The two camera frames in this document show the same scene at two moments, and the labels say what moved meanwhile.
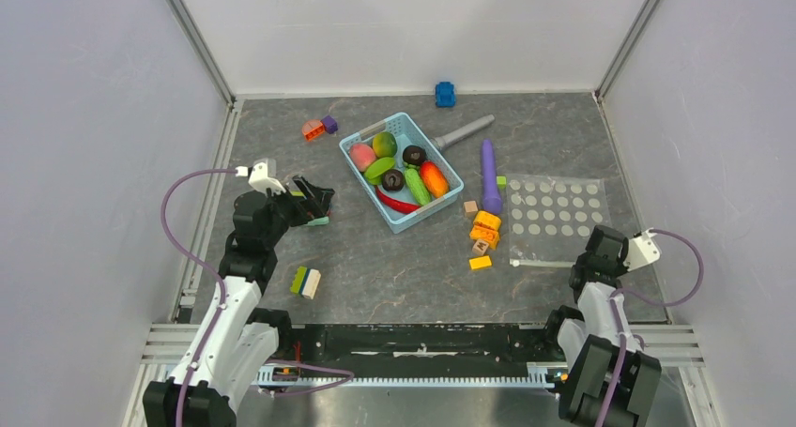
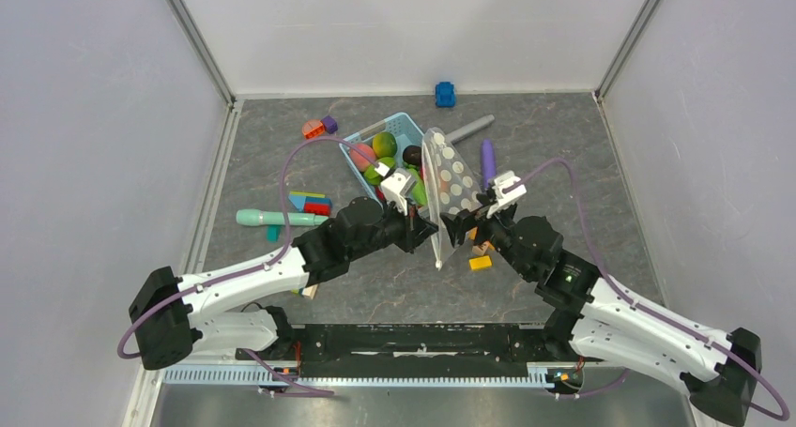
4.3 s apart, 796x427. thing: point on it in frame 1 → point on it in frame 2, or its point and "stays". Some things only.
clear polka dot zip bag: x=551 y=219 → x=449 y=185
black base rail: x=418 y=350 stays
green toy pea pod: x=375 y=170 stays
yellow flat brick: x=481 y=263 stays
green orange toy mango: x=385 y=144 stays
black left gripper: x=310 y=210 → x=415 y=228
